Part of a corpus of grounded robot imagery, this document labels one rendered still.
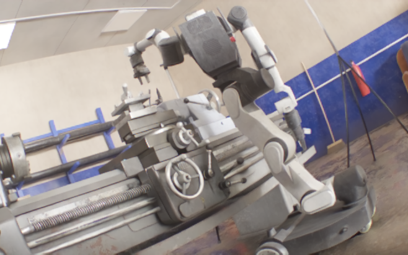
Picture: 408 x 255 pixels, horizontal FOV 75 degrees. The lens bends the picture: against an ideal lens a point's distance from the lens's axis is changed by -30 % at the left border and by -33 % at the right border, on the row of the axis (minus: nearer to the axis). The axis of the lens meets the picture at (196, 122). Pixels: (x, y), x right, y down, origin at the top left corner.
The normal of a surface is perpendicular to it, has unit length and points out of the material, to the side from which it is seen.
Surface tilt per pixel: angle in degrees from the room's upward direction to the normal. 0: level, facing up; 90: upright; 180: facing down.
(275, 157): 90
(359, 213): 90
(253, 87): 113
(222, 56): 105
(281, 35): 90
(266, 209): 90
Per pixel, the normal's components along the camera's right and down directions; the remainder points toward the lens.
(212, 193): 0.64, -0.38
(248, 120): -0.25, 0.39
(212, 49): -0.09, 0.19
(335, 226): -0.33, 0.02
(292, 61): -0.65, 0.19
